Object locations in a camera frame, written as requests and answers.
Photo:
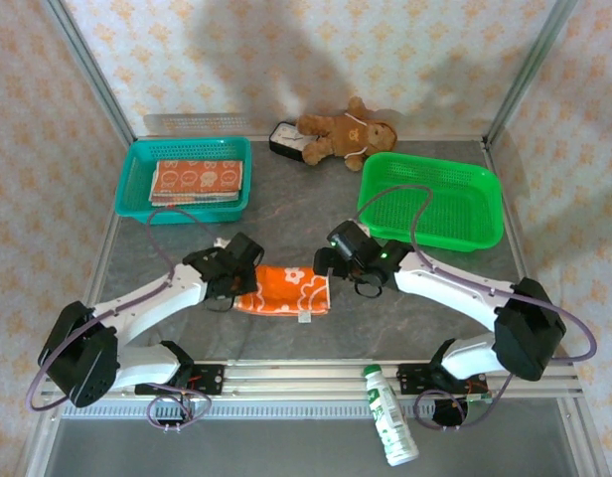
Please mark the aluminium frame leg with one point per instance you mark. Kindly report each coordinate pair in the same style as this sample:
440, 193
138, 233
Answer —
40, 457
586, 447

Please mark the wide aluminium mounting rail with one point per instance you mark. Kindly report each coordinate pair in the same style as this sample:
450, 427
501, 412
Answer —
296, 380

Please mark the orange cartoon grid towel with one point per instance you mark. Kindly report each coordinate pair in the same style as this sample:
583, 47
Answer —
197, 176

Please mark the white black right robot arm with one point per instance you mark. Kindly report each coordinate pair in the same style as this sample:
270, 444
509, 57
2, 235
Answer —
445, 288

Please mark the orange lion towel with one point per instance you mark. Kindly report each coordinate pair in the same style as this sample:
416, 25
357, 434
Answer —
286, 293

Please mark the grey lettered towel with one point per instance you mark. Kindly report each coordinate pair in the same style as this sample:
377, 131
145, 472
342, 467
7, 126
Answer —
187, 200

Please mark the aluminium side rail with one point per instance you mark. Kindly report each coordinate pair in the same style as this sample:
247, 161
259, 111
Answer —
515, 233
103, 258

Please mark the black alarm clock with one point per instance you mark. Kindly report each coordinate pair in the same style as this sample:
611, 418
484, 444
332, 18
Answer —
283, 141

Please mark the green plastic basket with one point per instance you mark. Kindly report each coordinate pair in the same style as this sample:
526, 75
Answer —
460, 208

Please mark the aluminium frame post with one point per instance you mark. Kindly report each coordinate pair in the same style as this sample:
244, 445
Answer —
89, 64
533, 64

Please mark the brown teddy bear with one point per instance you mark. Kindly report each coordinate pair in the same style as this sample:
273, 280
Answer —
346, 134

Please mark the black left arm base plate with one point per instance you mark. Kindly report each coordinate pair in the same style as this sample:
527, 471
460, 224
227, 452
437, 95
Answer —
214, 380

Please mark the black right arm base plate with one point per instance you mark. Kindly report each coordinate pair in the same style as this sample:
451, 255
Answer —
410, 380

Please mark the white green plastic bottle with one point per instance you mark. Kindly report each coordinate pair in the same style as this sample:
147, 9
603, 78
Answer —
390, 417

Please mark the small green circuit board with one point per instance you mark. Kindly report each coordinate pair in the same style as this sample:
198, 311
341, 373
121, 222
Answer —
480, 398

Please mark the teal plastic basket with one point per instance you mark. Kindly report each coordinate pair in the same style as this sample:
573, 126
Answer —
187, 148

